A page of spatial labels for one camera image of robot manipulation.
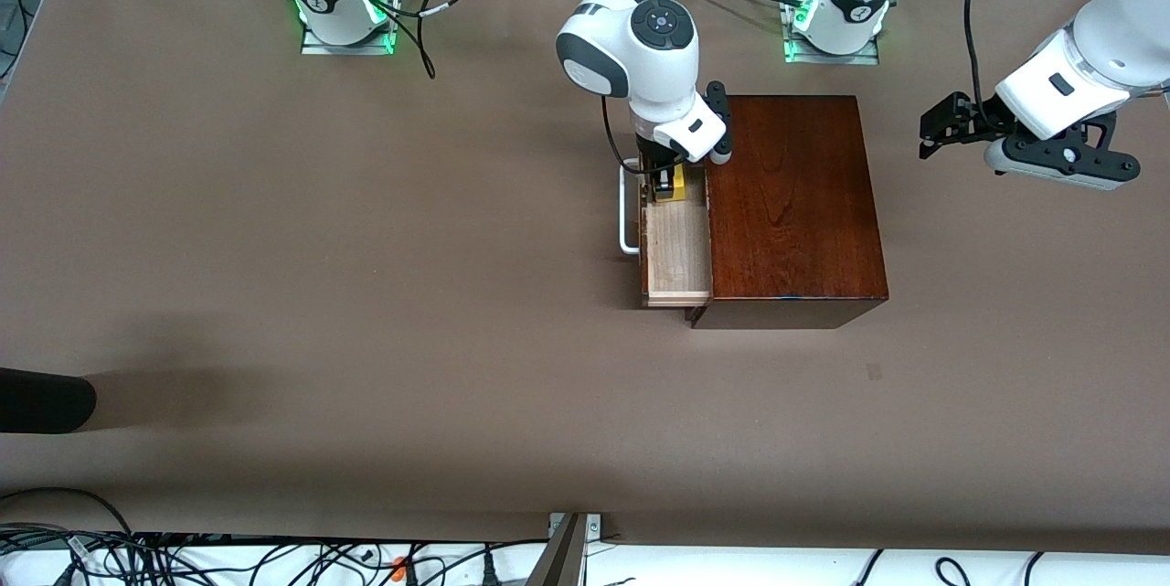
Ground yellow cube block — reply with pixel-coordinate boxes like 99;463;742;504
651;164;689;203

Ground wooden drawer with white handle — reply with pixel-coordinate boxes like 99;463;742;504
619;156;715;309

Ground metal base plate right arm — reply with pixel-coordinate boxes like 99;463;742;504
300;12;397;56

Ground metal base plate left arm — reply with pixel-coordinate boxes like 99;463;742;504
782;0;881;67

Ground dark brown wooden cabinet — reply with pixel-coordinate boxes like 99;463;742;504
686;94;890;331

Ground brown table cover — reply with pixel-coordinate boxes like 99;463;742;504
0;0;1170;556

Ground dark slanted beam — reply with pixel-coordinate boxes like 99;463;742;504
527;514;587;586

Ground black cylindrical object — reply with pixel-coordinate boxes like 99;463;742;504
0;368;98;435

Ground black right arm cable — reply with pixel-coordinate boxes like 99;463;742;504
416;0;661;172

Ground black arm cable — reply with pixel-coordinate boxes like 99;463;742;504
963;0;999;126
416;0;661;172

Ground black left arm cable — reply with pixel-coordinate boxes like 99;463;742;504
963;0;999;126

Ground thin black looping cable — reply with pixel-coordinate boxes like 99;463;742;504
274;0;437;81

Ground metal corner bracket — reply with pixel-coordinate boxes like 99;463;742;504
548;513;603;541

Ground black arched floor cable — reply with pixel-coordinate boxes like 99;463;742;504
0;486;137;538

